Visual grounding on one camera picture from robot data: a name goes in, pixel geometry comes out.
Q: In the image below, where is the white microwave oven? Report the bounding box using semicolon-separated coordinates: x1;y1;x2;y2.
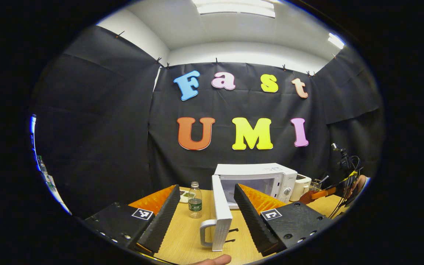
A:
200;163;298;252

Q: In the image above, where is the clear plastic water bottle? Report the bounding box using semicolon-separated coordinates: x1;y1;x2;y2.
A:
188;181;202;219
37;155;50;183

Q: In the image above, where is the large ceiling light panel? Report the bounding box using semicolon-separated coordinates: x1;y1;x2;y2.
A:
192;0;276;18

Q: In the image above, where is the black backdrop cloth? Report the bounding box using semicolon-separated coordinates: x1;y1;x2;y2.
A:
30;25;386;219

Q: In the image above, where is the white toaster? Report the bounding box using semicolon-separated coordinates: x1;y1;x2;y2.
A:
290;174;312;202

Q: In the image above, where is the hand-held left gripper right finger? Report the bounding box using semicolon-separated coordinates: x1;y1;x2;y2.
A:
234;183;336;257

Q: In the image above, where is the black and yellow cable bundle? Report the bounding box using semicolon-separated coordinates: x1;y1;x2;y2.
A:
329;156;363;220

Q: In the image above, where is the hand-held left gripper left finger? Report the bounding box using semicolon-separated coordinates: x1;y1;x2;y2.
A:
83;184;181;255

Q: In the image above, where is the small ceiling light panel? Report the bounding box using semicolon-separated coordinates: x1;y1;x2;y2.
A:
327;32;345;49

